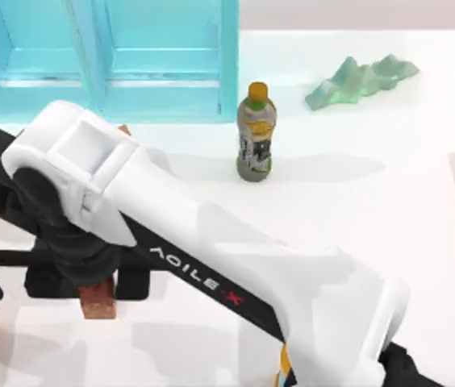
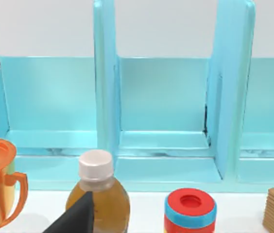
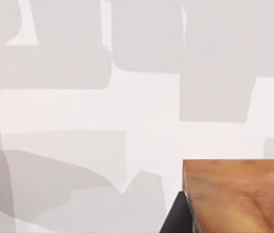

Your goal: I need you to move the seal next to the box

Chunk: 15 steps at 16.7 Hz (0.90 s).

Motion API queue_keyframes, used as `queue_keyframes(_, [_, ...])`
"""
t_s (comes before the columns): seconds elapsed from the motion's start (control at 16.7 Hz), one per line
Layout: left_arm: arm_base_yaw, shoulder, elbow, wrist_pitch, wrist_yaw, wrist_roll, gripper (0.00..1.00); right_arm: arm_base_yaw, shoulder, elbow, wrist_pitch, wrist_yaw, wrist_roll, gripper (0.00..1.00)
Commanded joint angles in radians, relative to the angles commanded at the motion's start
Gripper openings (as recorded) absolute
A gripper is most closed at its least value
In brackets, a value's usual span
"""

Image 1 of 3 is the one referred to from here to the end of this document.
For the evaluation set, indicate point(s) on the red brown block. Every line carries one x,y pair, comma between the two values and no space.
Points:
98,304

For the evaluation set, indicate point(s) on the brown object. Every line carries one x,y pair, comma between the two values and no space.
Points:
124,131

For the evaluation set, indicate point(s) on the yellow and blue object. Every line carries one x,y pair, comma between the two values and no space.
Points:
286,364

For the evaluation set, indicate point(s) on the grey bottle with orange cap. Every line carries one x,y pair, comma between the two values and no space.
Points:
255,137

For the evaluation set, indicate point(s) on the light blue rack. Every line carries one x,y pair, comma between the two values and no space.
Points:
110,60

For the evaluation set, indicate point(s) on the pale green mountain ornament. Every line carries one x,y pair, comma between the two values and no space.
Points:
356,82

